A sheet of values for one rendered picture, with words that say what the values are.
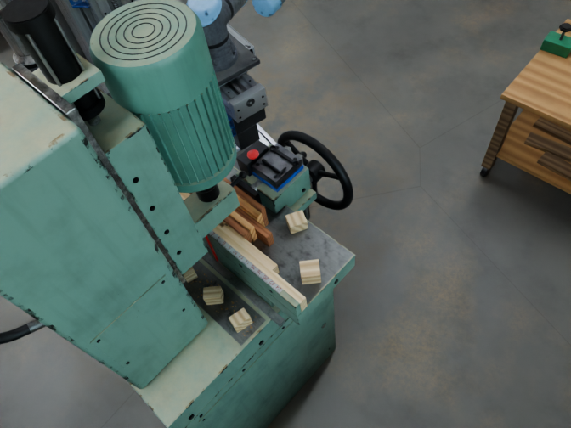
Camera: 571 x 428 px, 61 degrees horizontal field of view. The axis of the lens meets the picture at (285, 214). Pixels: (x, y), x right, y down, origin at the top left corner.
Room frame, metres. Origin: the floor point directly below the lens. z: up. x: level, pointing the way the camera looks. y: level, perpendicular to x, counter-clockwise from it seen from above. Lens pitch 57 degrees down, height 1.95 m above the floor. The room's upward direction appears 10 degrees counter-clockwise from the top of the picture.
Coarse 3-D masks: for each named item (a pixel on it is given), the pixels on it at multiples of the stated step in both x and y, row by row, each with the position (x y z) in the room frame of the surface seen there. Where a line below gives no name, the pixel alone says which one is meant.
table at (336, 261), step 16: (288, 208) 0.70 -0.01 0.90; (304, 208) 0.73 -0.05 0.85; (272, 224) 0.66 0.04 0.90; (256, 240) 0.62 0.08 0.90; (288, 240) 0.61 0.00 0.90; (304, 240) 0.60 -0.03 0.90; (320, 240) 0.59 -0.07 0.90; (224, 256) 0.60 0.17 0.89; (272, 256) 0.57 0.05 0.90; (288, 256) 0.56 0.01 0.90; (304, 256) 0.55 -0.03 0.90; (320, 256) 0.55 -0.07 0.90; (336, 256) 0.54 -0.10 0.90; (352, 256) 0.53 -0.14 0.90; (240, 272) 0.56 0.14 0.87; (288, 272) 0.52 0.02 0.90; (320, 272) 0.51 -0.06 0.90; (336, 272) 0.50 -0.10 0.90; (256, 288) 0.52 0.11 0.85; (304, 288) 0.47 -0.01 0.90; (320, 288) 0.46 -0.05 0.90
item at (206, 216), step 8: (224, 184) 0.68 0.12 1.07; (224, 192) 0.66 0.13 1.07; (232, 192) 0.66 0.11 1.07; (184, 200) 0.66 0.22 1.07; (192, 200) 0.66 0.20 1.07; (200, 200) 0.65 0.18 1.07; (216, 200) 0.64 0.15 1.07; (224, 200) 0.65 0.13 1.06; (232, 200) 0.66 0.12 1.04; (192, 208) 0.63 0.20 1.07; (200, 208) 0.63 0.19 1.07; (208, 208) 0.63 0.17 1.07; (216, 208) 0.63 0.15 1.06; (224, 208) 0.64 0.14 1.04; (232, 208) 0.65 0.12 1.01; (192, 216) 0.61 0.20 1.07; (200, 216) 0.61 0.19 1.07; (208, 216) 0.61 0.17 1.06; (216, 216) 0.63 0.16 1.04; (224, 216) 0.64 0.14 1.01; (200, 224) 0.60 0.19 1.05; (208, 224) 0.61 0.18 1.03; (216, 224) 0.62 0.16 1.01; (200, 232) 0.59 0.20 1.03; (208, 232) 0.61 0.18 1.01
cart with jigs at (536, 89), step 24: (552, 48) 1.47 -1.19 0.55; (528, 72) 1.39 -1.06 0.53; (552, 72) 1.37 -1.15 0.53; (504, 96) 1.29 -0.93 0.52; (528, 96) 1.27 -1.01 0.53; (552, 96) 1.24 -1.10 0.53; (504, 120) 1.28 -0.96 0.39; (528, 120) 1.43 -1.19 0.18; (552, 120) 1.14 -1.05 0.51; (504, 144) 1.31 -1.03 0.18; (528, 144) 1.29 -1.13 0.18; (552, 144) 1.25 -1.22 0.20; (528, 168) 1.16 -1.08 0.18; (552, 168) 1.13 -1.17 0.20
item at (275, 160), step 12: (252, 144) 0.84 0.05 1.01; (264, 144) 0.84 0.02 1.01; (276, 144) 0.84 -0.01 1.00; (240, 156) 0.81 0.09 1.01; (264, 156) 0.80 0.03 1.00; (276, 156) 0.80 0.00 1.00; (288, 156) 0.79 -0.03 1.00; (240, 168) 0.80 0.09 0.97; (252, 168) 0.78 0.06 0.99; (264, 168) 0.77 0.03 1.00; (288, 168) 0.75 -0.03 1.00; (300, 168) 0.77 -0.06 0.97; (264, 180) 0.75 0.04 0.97; (276, 180) 0.72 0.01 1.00; (288, 180) 0.74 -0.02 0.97
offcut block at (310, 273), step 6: (300, 264) 0.51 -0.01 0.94; (306, 264) 0.51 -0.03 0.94; (312, 264) 0.51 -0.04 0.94; (318, 264) 0.51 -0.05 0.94; (300, 270) 0.50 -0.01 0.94; (306, 270) 0.50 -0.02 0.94; (312, 270) 0.49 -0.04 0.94; (318, 270) 0.49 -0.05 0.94; (306, 276) 0.48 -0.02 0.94; (312, 276) 0.48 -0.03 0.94; (318, 276) 0.48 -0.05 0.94; (306, 282) 0.48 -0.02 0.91; (312, 282) 0.48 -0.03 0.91; (318, 282) 0.48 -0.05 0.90
